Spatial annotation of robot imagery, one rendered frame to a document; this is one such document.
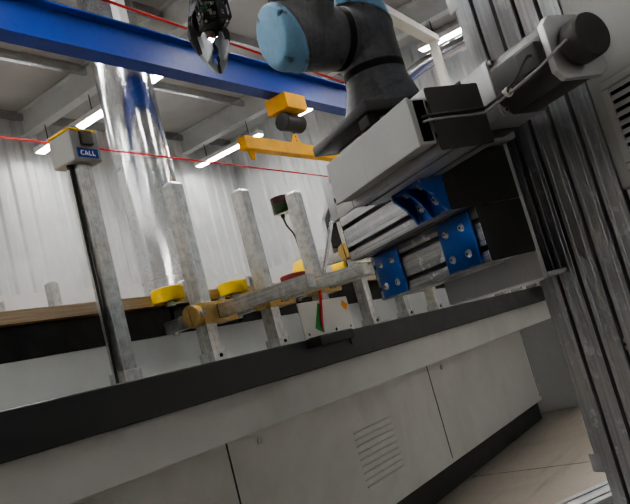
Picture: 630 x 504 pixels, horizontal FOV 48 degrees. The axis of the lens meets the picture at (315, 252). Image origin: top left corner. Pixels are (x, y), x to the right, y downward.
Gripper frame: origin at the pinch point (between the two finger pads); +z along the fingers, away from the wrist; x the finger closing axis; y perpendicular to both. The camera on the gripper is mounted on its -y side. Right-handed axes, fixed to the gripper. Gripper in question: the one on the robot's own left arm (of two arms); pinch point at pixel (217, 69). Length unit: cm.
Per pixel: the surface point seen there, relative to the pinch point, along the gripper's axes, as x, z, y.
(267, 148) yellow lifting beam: 204, -128, -445
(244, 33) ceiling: 320, -368, -680
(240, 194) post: 9.3, 21.0, -30.1
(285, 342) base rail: 11, 61, -30
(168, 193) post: -12.6, 21.3, -17.8
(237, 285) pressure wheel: 6, 43, -42
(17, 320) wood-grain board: -50, 44, -15
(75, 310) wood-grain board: -38, 43, -22
